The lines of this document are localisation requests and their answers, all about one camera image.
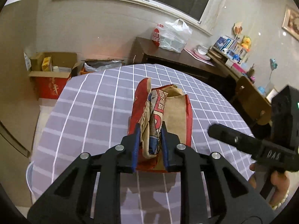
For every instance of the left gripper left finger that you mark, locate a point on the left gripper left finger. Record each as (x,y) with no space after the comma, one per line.
(88,191)

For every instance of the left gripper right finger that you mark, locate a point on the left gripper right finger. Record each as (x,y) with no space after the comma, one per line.
(212,190)

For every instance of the red brown paper bag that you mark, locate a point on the red brown paper bag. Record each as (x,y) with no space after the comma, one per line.
(151,108)

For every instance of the person's right hand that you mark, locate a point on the person's right hand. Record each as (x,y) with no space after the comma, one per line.
(280,181)

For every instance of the wooden chair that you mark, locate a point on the wooden chair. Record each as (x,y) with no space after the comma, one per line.
(256,106)

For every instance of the grey checkered tablecloth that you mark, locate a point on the grey checkered tablecloth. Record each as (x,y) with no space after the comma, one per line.
(92,114)

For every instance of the silver refrigerator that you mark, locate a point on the silver refrigerator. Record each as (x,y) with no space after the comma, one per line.
(19,102)

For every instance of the yellow duck toy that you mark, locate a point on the yellow duck toy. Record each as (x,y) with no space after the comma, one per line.
(246,43)

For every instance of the wooden desk shelf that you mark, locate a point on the wooden desk shelf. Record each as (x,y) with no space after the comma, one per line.
(228,64)

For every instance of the printed orange cardboard box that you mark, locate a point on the printed orange cardboard box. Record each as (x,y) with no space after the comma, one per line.
(94,65)

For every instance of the red cardboard box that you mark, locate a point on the red cardboard box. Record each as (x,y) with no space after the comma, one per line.
(49,85)

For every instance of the yellow small carton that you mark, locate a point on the yellow small carton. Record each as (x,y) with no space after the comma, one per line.
(46,65)

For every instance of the dark wooden sideboard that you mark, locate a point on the dark wooden sideboard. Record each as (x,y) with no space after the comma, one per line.
(144,51)

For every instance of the white plastic shopping bag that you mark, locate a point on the white plastic shopping bag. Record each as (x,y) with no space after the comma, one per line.
(172,36)

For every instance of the framed wall picture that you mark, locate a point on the framed wall picture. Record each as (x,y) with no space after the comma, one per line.
(291,22)

